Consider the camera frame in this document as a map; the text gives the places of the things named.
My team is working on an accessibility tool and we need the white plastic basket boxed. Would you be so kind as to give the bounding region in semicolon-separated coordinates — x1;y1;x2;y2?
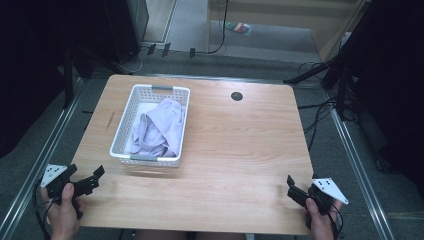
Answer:
109;83;191;168

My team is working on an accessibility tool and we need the bundle of black floor cables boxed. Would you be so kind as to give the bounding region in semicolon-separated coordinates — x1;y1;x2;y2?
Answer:
297;60;338;152

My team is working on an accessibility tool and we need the colourful packet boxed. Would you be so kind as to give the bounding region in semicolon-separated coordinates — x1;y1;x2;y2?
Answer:
225;21;254;36

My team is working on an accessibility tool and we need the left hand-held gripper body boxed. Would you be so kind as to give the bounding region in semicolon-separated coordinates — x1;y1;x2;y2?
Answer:
40;163;101;220

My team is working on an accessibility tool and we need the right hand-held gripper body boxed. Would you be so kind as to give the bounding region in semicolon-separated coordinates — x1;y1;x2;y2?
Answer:
286;177;350;216

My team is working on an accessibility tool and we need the black upright post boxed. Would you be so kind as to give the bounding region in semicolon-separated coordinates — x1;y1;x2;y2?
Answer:
62;48;75;109

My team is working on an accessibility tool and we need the black cabinet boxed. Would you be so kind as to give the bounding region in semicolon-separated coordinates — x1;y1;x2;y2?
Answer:
102;0;150;65

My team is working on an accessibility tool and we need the person's left hand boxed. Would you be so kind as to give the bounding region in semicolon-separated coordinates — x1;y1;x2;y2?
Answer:
40;182;86;240

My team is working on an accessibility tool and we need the white floor cable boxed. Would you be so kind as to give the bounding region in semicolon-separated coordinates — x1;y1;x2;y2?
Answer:
115;46;149;75

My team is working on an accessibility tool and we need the person's right hand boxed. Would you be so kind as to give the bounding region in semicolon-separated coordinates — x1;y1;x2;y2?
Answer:
304;197;344;240

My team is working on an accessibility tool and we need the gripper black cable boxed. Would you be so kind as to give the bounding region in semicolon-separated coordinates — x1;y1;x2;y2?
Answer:
32;181;56;240
328;203;345;240

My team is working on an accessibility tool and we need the lavender cloth garment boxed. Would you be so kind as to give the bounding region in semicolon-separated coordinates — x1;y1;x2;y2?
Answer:
130;97;185;158

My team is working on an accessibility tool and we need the hanging black cable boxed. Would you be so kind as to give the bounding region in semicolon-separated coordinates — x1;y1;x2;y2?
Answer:
206;0;230;55

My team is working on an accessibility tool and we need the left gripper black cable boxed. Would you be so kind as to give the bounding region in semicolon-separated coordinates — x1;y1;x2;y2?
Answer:
32;181;56;240

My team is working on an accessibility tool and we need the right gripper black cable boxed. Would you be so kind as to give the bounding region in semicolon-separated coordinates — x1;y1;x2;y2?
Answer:
328;203;345;240

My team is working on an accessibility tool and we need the metal floor rail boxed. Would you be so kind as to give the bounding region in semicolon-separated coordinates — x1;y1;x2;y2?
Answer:
324;89;396;240
0;77;84;240

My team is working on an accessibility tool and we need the black metal stand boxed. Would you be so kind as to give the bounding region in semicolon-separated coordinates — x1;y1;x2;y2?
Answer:
283;0;381;121

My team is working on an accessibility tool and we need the light wooden frame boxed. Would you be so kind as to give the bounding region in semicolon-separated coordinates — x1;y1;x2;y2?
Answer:
205;0;371;63

